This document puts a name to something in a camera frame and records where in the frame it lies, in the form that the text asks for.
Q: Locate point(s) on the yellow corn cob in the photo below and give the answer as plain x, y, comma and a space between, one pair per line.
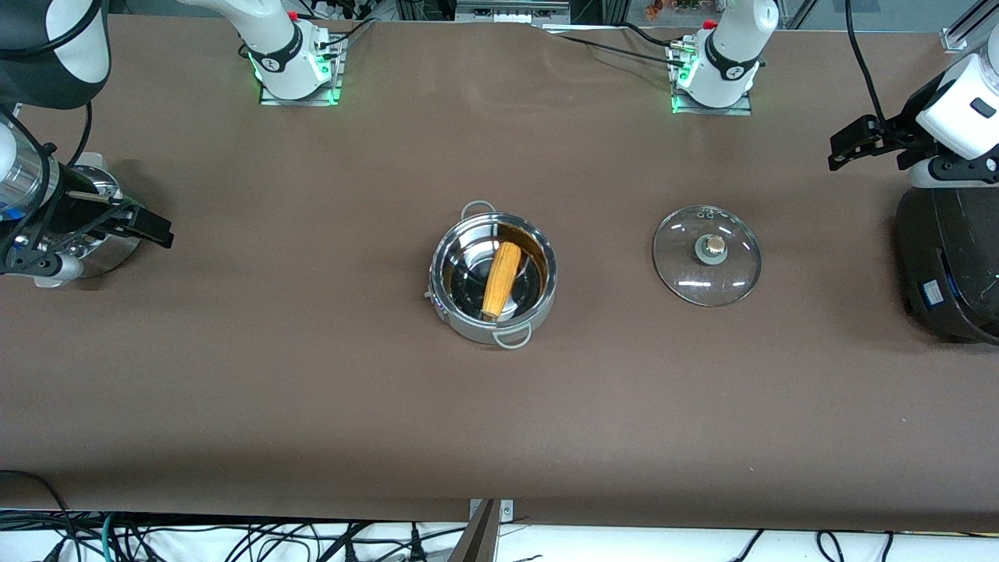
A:
501, 281

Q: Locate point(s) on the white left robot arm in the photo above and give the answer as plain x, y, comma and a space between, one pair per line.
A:
730, 55

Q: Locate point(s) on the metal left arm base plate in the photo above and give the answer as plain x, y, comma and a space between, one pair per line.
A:
745, 109

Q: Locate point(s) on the aluminium frame profile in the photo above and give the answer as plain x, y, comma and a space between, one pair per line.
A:
964, 27

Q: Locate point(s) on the black rice cooker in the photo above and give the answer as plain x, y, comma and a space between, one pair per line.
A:
952, 250

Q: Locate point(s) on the glass lid with gold knob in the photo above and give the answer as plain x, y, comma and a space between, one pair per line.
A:
706, 257

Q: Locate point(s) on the grey metal box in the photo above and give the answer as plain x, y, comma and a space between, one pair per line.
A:
511, 11

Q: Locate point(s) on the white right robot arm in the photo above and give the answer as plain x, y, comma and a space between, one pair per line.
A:
55, 47

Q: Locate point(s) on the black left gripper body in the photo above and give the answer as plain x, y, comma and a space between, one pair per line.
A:
904, 127

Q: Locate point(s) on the metal table bracket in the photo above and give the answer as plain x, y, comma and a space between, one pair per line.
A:
506, 511

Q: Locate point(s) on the steel steamer pot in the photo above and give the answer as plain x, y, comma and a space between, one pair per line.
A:
117, 254

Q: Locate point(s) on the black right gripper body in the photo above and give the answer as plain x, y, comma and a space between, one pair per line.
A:
72, 205

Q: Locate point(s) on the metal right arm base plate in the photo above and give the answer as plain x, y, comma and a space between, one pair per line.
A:
335, 74

